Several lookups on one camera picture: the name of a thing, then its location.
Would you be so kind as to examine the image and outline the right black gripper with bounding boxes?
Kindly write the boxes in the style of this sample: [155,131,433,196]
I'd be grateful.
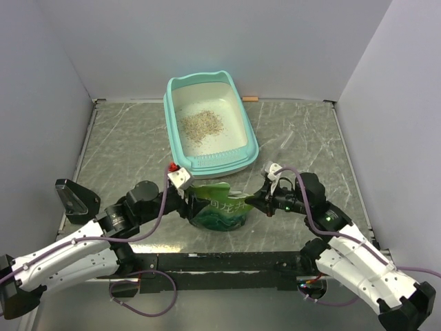
[245,179,310,217]

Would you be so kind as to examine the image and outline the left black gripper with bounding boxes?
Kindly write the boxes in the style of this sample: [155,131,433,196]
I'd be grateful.
[138,183,210,224]

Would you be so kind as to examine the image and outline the green litter bag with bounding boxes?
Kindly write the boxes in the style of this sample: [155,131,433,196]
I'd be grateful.
[186,182,253,232]

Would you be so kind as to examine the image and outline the clear plastic scoop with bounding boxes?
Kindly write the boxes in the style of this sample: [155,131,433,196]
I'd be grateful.
[260,130,294,172]

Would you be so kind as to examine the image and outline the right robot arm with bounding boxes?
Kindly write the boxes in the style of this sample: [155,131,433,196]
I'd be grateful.
[245,172,436,330]

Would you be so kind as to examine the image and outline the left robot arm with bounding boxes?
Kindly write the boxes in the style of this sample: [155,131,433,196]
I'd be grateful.
[1,179,209,320]

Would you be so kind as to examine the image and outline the teal litter box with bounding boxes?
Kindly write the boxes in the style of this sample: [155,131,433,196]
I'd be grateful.
[163,70,259,179]

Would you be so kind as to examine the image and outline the scattered litter granules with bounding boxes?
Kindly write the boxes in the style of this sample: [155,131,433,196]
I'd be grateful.
[180,110,224,144]

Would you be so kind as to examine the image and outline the small orange block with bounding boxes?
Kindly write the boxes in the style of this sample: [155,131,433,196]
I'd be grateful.
[242,97,259,102]

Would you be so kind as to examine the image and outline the black triangular stand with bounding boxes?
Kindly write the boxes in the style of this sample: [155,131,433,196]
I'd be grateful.
[55,179,101,225]

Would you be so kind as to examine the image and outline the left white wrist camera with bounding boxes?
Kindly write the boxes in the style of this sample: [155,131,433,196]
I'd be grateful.
[167,162,194,190]

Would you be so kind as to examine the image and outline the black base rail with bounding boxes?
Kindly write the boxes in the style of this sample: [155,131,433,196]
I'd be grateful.
[108,251,318,291]

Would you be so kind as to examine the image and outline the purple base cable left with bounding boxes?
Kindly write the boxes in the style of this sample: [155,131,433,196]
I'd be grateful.
[108,270,178,317]

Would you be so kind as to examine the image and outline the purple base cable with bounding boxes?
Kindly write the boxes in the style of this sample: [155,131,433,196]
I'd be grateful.
[108,270,178,317]
[299,289,361,307]

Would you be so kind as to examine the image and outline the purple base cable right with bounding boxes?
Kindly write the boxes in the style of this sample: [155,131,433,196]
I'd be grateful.
[299,289,361,307]

